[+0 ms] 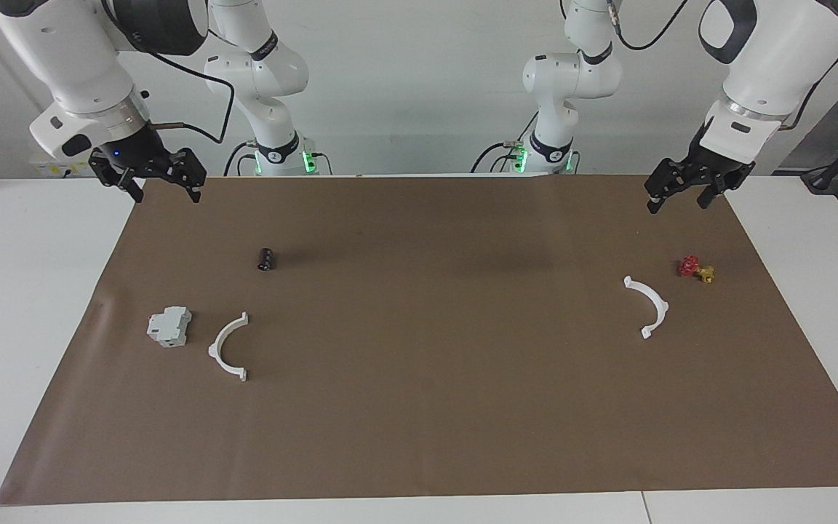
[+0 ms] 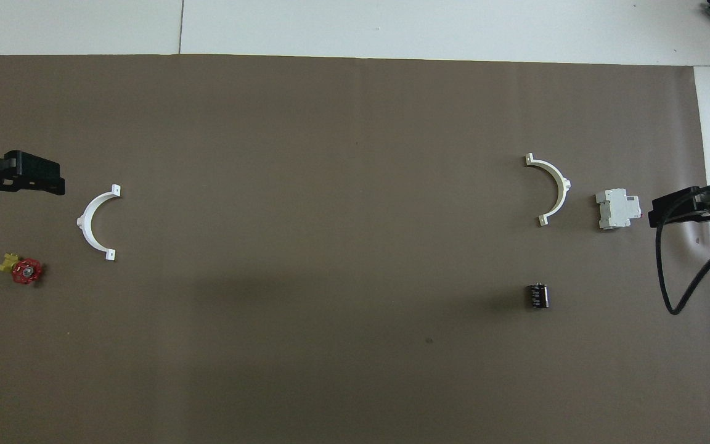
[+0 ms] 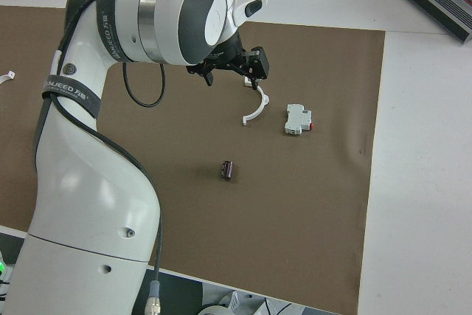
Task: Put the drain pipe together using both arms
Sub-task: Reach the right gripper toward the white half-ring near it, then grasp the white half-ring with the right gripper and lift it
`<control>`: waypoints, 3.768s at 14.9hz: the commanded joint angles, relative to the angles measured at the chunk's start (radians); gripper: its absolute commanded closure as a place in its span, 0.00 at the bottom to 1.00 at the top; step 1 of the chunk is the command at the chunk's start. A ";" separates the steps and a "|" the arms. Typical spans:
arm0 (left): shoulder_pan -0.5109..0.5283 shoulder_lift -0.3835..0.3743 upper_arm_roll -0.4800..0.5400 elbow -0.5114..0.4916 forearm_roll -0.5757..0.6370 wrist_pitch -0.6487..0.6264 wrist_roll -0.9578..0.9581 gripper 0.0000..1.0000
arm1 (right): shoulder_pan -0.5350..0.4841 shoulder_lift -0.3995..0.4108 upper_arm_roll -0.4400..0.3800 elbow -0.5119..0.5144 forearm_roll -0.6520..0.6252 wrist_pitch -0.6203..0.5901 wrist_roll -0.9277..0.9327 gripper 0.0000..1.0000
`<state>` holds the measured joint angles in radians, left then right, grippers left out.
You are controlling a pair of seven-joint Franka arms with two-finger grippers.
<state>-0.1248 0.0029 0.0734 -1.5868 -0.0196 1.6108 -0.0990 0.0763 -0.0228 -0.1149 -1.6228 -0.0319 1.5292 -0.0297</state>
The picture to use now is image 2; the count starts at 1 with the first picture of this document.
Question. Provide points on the white circuit breaker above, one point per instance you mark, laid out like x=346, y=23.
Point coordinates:
x=617, y=209

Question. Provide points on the black cylindrical capacitor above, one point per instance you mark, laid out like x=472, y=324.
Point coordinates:
x=537, y=296

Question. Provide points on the brown paper table mat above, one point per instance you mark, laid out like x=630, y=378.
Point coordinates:
x=330, y=185

